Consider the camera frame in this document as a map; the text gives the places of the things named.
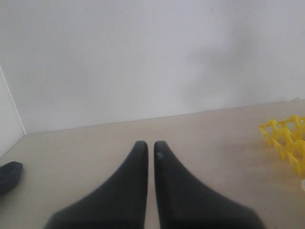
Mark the dark object at left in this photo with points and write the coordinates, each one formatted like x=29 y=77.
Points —
x=10 y=174

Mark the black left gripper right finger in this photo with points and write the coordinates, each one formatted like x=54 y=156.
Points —
x=184 y=202

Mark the yellow plastic egg tray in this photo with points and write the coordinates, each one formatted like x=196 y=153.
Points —
x=288 y=139

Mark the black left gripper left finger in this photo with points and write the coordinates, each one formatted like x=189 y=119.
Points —
x=119 y=203

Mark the clear plastic bin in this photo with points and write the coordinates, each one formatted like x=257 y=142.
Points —
x=303 y=185

